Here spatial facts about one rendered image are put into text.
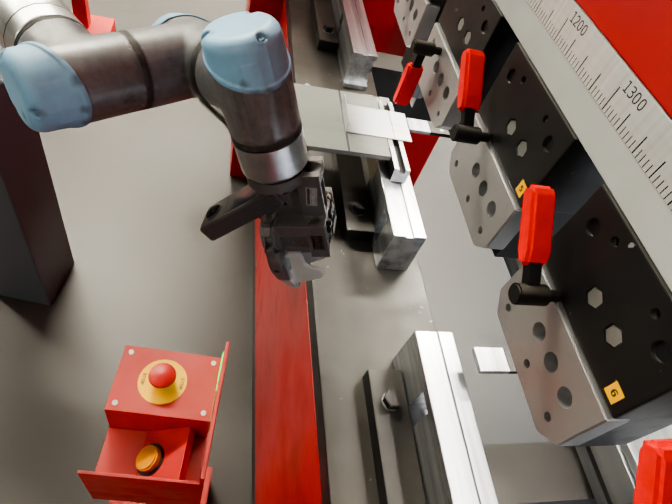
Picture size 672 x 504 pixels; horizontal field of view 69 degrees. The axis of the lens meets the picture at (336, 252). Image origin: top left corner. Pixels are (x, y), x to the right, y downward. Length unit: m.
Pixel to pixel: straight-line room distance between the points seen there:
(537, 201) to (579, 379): 0.14
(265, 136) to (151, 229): 1.53
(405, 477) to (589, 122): 0.48
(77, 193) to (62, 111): 1.64
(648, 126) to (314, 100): 0.67
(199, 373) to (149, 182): 1.43
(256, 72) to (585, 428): 0.39
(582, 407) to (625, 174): 0.17
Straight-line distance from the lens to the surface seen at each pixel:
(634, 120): 0.41
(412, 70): 0.71
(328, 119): 0.93
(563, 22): 0.51
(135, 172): 2.20
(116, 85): 0.51
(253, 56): 0.45
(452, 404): 0.69
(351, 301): 0.82
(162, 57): 0.53
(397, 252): 0.85
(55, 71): 0.50
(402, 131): 0.97
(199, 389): 0.82
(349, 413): 0.73
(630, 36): 0.44
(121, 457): 0.87
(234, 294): 1.83
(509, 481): 0.80
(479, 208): 0.55
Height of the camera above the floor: 1.54
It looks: 49 degrees down
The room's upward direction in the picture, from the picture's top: 23 degrees clockwise
